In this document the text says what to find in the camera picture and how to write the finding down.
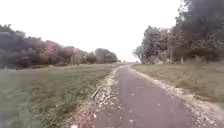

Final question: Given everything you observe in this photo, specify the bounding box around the stick on path edge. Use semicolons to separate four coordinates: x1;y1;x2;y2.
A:
90;84;104;100

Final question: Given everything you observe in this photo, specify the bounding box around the grey gravel-edged asphalt path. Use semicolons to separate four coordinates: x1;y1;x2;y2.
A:
68;63;224;128

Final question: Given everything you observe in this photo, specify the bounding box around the grass field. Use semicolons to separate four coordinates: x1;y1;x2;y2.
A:
0;62;122;128

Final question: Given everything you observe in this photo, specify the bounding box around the grass verge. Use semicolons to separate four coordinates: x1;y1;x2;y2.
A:
130;60;224;105

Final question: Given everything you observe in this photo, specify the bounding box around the row of trees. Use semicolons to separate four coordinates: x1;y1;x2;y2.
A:
0;23;119;70
132;0;224;65

